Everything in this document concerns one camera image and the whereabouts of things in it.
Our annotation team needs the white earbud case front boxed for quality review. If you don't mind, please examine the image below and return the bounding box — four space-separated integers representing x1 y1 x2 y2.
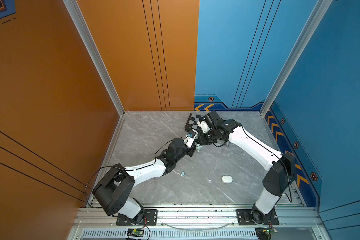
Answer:
222 175 233 184

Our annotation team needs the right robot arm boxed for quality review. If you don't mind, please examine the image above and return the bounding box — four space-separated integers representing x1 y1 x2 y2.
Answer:
197 111 296 225

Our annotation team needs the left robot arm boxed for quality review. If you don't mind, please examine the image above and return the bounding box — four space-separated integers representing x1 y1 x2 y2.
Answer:
93 136 197 224

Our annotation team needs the black white chessboard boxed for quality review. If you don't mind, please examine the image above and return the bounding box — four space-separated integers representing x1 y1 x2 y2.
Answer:
185 113 203 133

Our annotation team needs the green circuit board left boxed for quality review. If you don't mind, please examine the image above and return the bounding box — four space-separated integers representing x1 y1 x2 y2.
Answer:
126 229 145 239

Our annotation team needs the green circuit board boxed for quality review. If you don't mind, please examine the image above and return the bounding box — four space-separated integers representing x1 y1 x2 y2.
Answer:
263 228 278 236
126 229 145 239

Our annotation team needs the green circuit board right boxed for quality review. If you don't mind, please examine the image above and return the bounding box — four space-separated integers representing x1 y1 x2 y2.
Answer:
263 228 278 236

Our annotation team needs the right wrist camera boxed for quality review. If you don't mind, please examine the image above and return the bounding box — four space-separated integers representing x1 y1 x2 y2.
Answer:
198 115 214 134

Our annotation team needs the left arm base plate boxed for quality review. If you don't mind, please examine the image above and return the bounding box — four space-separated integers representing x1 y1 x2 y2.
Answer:
116 209 158 226

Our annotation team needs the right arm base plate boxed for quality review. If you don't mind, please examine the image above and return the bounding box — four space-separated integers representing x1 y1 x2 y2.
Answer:
236 209 280 226

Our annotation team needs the aluminium front rail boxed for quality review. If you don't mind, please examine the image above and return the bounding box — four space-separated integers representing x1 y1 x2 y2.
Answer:
73 204 324 229

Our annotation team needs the right aluminium corner post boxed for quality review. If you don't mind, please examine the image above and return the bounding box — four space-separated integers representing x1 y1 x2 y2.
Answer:
260 0 333 117

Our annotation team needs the aluminium corner post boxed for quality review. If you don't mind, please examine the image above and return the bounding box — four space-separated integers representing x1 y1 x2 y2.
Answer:
260 0 333 117
63 0 125 118

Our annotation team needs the left aluminium corner post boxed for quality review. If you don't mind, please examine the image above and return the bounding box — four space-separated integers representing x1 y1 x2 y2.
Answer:
63 0 125 118

